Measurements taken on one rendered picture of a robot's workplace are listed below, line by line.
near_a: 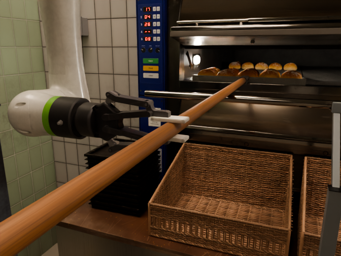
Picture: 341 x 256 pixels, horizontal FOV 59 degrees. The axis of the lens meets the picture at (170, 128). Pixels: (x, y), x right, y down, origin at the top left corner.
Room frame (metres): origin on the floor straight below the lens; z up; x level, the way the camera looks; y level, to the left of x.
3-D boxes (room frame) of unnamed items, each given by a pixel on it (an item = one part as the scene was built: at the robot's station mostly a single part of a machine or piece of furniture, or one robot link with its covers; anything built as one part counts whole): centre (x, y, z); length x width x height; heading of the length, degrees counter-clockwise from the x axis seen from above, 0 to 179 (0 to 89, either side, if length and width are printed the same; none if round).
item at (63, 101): (0.67, 0.21, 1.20); 0.12 x 0.06 x 0.09; 159
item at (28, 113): (0.71, 0.31, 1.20); 0.14 x 0.13 x 0.11; 69
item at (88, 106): (0.64, 0.15, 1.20); 0.09 x 0.07 x 0.08; 69
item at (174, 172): (1.25, -0.25, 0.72); 0.56 x 0.49 x 0.28; 69
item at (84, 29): (1.79, 0.53, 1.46); 0.10 x 0.07 x 0.10; 68
